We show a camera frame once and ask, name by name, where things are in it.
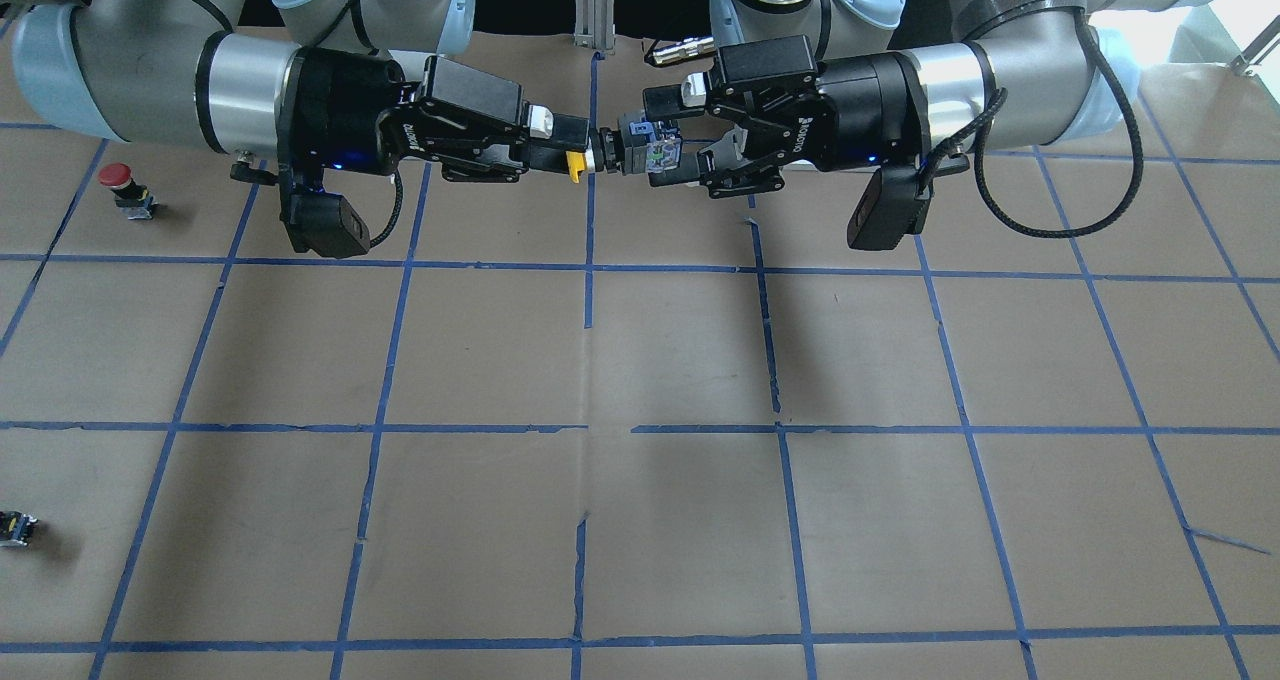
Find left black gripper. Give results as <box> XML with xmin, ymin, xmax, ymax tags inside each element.
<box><xmin>643</xmin><ymin>36</ymin><xmax>927</xmax><ymax>198</ymax></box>

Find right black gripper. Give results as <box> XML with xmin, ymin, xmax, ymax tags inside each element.
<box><xmin>278</xmin><ymin>47</ymin><xmax>591</xmax><ymax>183</ymax></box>

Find yellow push button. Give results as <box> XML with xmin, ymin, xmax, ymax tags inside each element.
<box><xmin>564</xmin><ymin>110</ymin><xmax>684</xmax><ymax>183</ymax></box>

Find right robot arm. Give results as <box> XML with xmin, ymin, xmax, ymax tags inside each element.
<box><xmin>4</xmin><ymin>0</ymin><xmax>591</xmax><ymax>184</ymax></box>

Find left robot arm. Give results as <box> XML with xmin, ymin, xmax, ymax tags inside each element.
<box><xmin>641</xmin><ymin>0</ymin><xmax>1213</xmax><ymax>196</ymax></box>

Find red push button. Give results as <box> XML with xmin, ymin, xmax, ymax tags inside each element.
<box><xmin>97</xmin><ymin>163</ymin><xmax>157</xmax><ymax>222</ymax></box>

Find small black contact block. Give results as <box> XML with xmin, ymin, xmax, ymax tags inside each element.
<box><xmin>0</xmin><ymin>510</ymin><xmax>40</xmax><ymax>548</ymax></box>

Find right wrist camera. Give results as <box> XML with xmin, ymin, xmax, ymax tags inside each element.
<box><xmin>279</xmin><ymin>177</ymin><xmax>372</xmax><ymax>259</ymax></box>

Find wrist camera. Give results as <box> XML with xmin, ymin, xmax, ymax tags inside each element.
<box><xmin>279</xmin><ymin>177</ymin><xmax>372</xmax><ymax>259</ymax></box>
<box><xmin>846</xmin><ymin>164</ymin><xmax>932</xmax><ymax>251</ymax></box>

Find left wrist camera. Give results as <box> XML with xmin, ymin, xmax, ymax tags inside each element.
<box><xmin>846</xmin><ymin>164</ymin><xmax>932</xmax><ymax>251</ymax></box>

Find aluminium frame post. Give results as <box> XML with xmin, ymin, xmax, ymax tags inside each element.
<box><xmin>573</xmin><ymin>0</ymin><xmax>616</xmax><ymax>55</ymax></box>

